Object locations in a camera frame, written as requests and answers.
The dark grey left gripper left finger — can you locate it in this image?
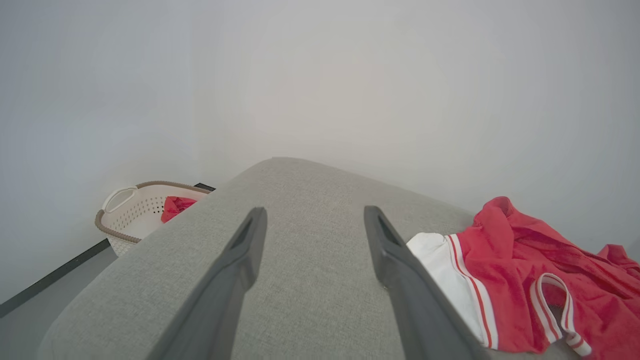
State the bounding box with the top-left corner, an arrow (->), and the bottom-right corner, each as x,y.
145,206 -> 268,360

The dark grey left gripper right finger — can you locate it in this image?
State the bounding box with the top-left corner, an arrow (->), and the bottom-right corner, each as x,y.
363,205 -> 493,360

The red shirt with white trim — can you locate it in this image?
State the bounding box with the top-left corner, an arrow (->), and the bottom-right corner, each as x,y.
406,196 -> 640,360

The red cloth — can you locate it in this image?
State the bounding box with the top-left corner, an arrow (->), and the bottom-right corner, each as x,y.
160,196 -> 198,224

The white perforated laundry basket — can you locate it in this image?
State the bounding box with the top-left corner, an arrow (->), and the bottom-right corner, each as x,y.
94,180 -> 213,257

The grey fabric sofa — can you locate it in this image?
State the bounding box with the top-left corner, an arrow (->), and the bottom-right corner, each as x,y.
36,156 -> 583,360

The black floor baseboard strip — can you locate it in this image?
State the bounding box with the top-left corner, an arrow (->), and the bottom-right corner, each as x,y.
0,183 -> 217,319

